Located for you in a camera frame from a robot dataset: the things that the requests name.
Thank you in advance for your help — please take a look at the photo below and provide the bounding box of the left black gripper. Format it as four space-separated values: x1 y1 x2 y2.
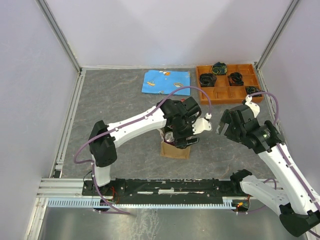
172 116 200 151

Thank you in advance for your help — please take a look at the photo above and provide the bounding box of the purple soda can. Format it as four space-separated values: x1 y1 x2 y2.
163 131 175 144

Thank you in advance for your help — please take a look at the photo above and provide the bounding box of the brown canvas tote bag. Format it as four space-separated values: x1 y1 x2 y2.
158 127 191 159

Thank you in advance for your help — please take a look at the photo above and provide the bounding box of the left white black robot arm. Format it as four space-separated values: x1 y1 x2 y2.
88 97 211 195

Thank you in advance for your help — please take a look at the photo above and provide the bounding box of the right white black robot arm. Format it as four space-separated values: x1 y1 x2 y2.
216 102 320 237

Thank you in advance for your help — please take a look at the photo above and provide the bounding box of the black orange rolled tie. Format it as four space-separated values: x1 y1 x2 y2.
227 72 244 87

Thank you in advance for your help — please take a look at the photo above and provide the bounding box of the orange wooden compartment tray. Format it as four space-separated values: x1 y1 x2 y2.
195 63 262 105

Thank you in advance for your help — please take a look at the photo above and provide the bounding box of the black rolled tie left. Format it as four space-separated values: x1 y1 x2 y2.
199 73 217 88

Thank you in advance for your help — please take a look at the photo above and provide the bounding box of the dark blue green rolled tie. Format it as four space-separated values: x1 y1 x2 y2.
211 62 227 76

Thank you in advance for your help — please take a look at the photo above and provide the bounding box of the blue space print cloth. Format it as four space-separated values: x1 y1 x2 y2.
141 70 191 95

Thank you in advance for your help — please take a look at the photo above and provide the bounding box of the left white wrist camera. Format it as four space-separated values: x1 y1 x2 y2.
191 113 213 135

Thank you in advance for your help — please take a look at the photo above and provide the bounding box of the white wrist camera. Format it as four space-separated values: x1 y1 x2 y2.
191 113 213 135
242 95 260 118

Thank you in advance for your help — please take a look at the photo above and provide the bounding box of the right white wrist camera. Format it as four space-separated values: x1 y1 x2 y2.
242 95 260 118

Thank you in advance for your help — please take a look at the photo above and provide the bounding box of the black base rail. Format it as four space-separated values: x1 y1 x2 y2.
99 178 248 204

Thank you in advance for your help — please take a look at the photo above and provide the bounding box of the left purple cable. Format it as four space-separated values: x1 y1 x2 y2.
73 85 213 215

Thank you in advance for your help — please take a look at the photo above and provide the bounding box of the light blue cable duct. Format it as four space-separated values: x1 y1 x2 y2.
47 197 236 210

